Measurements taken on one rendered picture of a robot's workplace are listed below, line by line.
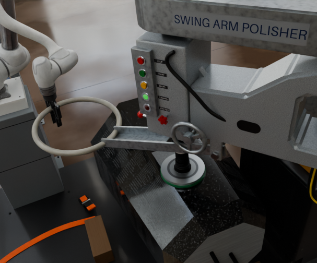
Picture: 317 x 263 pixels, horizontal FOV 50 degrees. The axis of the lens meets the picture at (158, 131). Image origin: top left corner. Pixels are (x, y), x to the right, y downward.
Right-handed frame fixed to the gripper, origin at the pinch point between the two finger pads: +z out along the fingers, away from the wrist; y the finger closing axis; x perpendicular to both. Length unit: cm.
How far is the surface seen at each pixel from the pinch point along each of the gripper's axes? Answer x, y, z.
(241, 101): 14, 113, -63
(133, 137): 12, 57, -13
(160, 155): 19, 70, -4
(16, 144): -18.4, -31.6, 28.4
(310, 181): 29, 139, -31
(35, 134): -20.6, 15.7, -11.1
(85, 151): -9.3, 44.7, -10.5
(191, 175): 16, 92, -9
